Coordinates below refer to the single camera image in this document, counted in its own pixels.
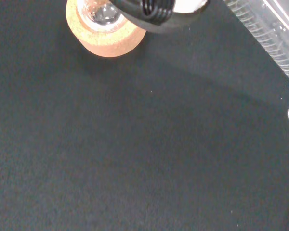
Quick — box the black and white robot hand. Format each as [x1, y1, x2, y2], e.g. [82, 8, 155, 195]
[110, 0, 210, 34]

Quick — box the clear round-bottom flask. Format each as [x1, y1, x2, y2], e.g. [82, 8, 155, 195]
[76, 0, 129, 34]

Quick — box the black table cloth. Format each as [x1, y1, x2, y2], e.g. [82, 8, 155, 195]
[0, 0, 289, 231]

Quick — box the cork ring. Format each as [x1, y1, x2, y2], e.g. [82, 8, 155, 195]
[66, 0, 147, 59]

